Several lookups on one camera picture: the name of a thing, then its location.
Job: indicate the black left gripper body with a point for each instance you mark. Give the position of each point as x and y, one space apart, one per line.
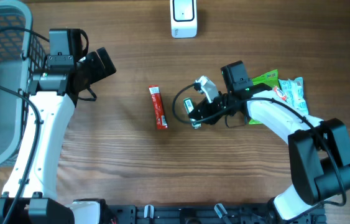
93 67

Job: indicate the grey plastic shopping basket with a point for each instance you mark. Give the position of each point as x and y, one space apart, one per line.
20 54

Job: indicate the green stick pack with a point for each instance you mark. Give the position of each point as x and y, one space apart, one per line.
188 104

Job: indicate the teal white tissue pack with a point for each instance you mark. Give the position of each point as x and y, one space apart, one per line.
293 90

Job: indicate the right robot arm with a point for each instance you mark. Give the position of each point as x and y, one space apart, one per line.
319 150

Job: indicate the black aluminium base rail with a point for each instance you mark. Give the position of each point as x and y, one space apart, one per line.
193 214

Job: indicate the green snack bag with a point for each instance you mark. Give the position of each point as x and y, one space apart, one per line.
270 78

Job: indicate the white barcode scanner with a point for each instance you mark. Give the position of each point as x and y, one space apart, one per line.
183 16

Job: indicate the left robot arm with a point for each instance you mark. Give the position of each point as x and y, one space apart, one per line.
29 195

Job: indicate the red stick pack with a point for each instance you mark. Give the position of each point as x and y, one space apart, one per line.
158 107

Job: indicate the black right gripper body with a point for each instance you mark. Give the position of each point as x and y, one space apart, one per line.
221 102

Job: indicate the small red candy pack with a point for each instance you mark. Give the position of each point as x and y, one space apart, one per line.
280 93

